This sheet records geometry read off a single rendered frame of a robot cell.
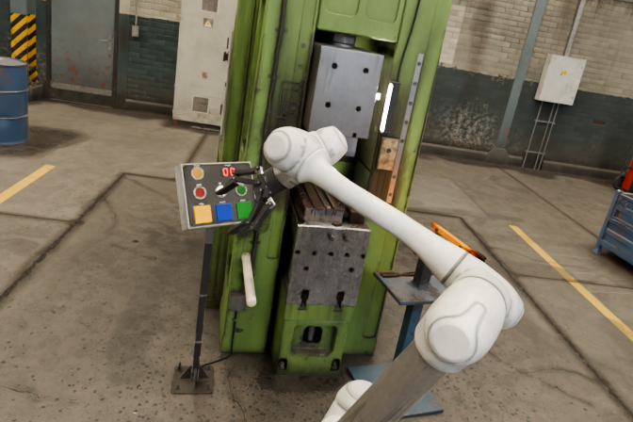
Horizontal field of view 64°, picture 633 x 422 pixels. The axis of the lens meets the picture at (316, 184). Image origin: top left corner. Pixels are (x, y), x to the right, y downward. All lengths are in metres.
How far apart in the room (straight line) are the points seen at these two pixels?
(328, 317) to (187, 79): 5.63
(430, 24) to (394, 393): 1.85
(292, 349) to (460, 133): 6.68
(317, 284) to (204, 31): 5.62
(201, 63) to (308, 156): 6.65
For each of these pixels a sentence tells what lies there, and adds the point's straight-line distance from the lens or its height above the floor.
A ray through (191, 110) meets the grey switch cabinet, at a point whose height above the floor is 0.28.
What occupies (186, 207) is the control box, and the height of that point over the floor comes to 1.04.
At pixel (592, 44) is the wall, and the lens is 9.74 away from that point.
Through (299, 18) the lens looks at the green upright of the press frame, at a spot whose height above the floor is 1.86.
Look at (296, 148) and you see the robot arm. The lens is 1.17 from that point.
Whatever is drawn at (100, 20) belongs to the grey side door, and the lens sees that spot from 8.77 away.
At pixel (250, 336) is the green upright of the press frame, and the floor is 0.12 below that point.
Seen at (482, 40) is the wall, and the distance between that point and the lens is 8.91.
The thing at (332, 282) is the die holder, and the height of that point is 0.61.
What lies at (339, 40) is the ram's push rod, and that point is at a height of 1.79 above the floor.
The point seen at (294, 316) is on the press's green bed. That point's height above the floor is 0.39.
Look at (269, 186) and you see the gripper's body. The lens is 1.40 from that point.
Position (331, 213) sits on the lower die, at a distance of 2.55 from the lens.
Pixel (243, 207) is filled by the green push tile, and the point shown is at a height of 1.02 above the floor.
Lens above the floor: 1.87
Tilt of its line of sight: 18 degrees down
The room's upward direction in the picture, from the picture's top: 10 degrees clockwise
